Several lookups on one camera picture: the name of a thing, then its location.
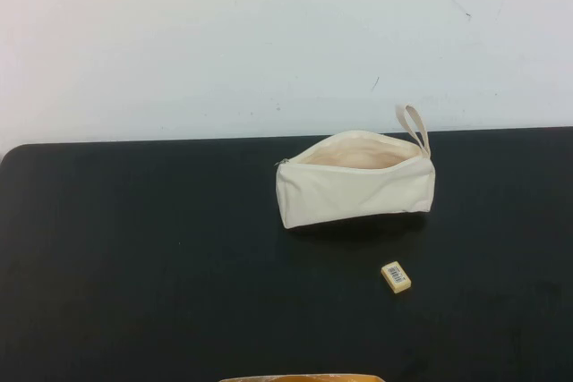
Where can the yellow flat object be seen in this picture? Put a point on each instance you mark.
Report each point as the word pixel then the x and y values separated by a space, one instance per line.
pixel 304 378

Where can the cream fabric pencil case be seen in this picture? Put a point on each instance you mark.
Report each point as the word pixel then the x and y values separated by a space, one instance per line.
pixel 358 192

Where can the small cream eraser with barcode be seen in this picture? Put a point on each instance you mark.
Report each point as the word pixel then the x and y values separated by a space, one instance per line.
pixel 395 275

